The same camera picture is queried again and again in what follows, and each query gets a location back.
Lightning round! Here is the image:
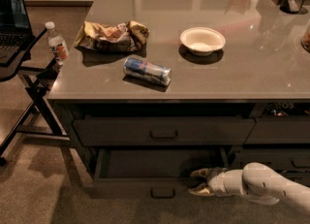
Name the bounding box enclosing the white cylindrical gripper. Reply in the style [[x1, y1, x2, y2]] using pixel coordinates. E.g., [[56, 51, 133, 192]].
[[189, 168, 230, 197]]

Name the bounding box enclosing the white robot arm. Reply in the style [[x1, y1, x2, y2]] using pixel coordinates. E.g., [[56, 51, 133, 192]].
[[189, 162, 310, 214]]

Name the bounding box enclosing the dark drawer cabinet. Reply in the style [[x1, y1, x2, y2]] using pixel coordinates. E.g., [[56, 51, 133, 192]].
[[54, 101, 310, 198]]

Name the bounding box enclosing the snack packet in drawer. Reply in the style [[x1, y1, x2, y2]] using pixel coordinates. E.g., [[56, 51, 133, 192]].
[[263, 102, 310, 116]]

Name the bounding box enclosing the blue silver energy drink can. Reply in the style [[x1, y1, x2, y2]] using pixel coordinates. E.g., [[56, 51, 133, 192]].
[[123, 57, 171, 86]]

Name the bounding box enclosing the white paper bowl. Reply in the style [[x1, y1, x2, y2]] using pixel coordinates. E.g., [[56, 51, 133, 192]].
[[180, 27, 226, 56]]

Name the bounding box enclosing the crumpled chip bag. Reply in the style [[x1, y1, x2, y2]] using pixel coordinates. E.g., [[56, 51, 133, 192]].
[[74, 20, 149, 53]]

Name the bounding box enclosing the black laptop stand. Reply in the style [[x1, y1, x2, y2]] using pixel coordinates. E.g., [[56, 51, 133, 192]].
[[0, 23, 67, 166]]

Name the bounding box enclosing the clear plastic water bottle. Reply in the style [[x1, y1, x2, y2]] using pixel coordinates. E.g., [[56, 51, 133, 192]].
[[46, 21, 69, 66]]

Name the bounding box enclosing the black laptop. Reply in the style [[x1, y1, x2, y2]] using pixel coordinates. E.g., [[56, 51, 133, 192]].
[[0, 0, 34, 67]]

